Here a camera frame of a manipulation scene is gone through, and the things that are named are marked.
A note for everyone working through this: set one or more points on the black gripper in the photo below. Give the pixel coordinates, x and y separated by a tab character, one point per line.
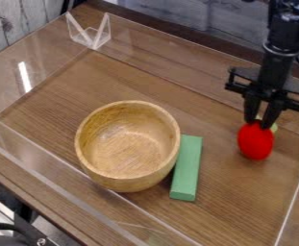
281	95

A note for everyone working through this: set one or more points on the red plush fruit green stem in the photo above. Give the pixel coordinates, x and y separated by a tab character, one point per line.
256	141

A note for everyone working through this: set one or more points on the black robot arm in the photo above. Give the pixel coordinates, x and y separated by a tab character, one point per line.
282	42

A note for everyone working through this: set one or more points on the green rectangular block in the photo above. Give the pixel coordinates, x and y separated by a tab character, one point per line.
186	173

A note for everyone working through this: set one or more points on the wooden bowl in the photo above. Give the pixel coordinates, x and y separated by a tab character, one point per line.
127	143

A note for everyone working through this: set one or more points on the clear acrylic tray walls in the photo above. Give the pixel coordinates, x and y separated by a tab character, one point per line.
56	81

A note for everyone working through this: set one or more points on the clear acrylic corner bracket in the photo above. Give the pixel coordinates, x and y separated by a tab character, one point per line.
90	37

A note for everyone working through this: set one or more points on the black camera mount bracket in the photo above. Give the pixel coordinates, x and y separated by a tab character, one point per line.
34	237

